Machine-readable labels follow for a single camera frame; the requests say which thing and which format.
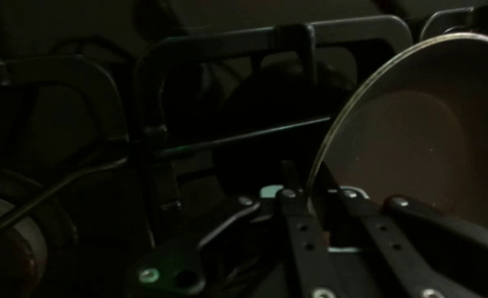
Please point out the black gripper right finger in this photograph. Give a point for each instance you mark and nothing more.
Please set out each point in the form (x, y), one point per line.
(398, 242)

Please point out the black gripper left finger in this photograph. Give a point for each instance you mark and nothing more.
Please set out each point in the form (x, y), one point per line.
(303, 242)

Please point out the black gas stove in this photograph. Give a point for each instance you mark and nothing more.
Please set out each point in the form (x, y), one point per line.
(145, 138)

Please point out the dark nonstick frying pan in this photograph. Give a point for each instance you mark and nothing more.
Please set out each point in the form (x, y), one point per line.
(419, 138)

